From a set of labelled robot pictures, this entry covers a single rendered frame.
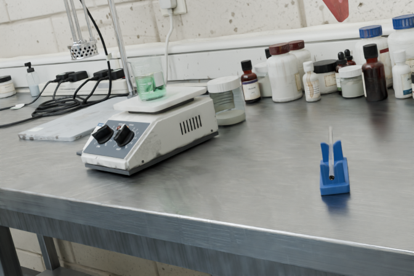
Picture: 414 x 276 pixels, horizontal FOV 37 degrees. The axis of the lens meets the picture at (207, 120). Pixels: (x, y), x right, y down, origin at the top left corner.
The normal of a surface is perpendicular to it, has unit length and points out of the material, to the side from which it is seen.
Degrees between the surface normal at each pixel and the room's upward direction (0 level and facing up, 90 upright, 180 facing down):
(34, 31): 90
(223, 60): 90
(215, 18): 90
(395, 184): 0
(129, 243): 90
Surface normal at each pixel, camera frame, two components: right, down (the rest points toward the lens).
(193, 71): -0.63, 0.30
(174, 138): 0.68, 0.04
